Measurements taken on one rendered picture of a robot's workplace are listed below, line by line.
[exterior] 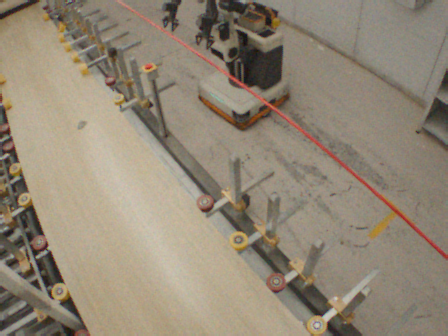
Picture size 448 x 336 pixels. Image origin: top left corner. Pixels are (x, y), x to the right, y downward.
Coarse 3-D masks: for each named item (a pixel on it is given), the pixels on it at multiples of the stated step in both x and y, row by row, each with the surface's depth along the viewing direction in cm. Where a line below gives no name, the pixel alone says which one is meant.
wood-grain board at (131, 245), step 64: (0, 64) 267; (64, 64) 250; (64, 128) 200; (128, 128) 195; (64, 192) 168; (128, 192) 166; (64, 256) 145; (128, 256) 144; (192, 256) 143; (128, 320) 126; (192, 320) 125; (256, 320) 124
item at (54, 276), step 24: (0, 96) 300; (0, 120) 244; (0, 144) 205; (24, 192) 211; (24, 240) 157; (48, 264) 172; (0, 288) 164; (0, 312) 144; (24, 312) 144; (72, 312) 159
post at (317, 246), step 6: (318, 240) 119; (312, 246) 121; (318, 246) 118; (312, 252) 124; (318, 252) 121; (312, 258) 126; (318, 258) 128; (306, 264) 133; (312, 264) 129; (306, 270) 136; (312, 270) 137; (306, 276) 140; (300, 282) 149
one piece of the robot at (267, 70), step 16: (272, 16) 267; (240, 32) 277; (256, 32) 274; (272, 32) 274; (256, 48) 280; (272, 48) 274; (240, 64) 301; (256, 64) 290; (272, 64) 288; (240, 80) 316; (256, 80) 303; (272, 80) 302
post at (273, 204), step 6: (270, 198) 131; (276, 198) 131; (270, 204) 134; (276, 204) 133; (270, 210) 137; (276, 210) 137; (270, 216) 140; (276, 216) 141; (270, 222) 143; (276, 222) 145; (270, 228) 146; (276, 228) 149; (270, 234) 150; (264, 246) 164
